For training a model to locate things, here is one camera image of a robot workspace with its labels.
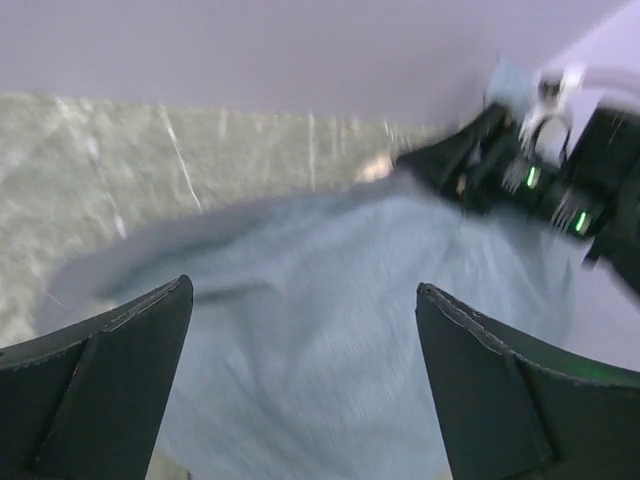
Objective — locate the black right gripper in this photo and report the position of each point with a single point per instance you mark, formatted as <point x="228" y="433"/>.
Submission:
<point x="592" y="194"/>

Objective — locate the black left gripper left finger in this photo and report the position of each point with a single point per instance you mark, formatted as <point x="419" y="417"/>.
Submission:
<point x="87" y="401"/>

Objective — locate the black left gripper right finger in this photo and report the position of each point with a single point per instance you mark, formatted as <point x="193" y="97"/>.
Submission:
<point x="511" y="406"/>

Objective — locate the blue-grey pillowcase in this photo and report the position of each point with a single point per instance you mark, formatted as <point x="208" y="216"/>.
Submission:
<point x="302" y="359"/>

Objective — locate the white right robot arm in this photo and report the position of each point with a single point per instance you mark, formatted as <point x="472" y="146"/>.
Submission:
<point x="560" y="144"/>

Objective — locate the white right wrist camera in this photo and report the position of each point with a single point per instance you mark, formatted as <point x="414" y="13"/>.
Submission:
<point x="553" y="90"/>

